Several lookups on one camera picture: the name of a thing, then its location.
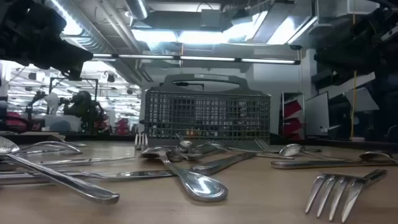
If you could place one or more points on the white board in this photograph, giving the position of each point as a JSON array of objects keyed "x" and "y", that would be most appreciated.
[{"x": 317, "y": 115}]

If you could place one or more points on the shelf with red bins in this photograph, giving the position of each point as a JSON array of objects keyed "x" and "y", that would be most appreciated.
[{"x": 292, "y": 109}]

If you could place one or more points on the silver fork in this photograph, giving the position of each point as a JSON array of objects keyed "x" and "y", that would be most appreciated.
[
  {"x": 140, "y": 143},
  {"x": 368, "y": 178},
  {"x": 62, "y": 144},
  {"x": 264, "y": 145}
]

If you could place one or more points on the grey tilted panel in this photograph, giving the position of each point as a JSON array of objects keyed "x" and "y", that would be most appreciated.
[{"x": 362, "y": 99}]

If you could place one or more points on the red storage bins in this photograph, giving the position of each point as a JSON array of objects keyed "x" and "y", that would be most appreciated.
[{"x": 122, "y": 127}]

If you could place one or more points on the long ceiling light bar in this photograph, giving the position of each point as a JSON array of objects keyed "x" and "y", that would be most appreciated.
[{"x": 205, "y": 58}]

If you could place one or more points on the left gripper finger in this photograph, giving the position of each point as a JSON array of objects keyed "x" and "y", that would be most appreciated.
[{"x": 76, "y": 60}]

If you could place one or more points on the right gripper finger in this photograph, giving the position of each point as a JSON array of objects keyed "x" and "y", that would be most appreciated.
[{"x": 335, "y": 63}]

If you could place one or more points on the silver knife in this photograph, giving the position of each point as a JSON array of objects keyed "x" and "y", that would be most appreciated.
[
  {"x": 202, "y": 154},
  {"x": 87, "y": 160},
  {"x": 311, "y": 164},
  {"x": 214, "y": 168}
]

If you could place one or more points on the grey plastic cutlery basket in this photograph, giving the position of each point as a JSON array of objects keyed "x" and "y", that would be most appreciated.
[{"x": 205, "y": 91}]

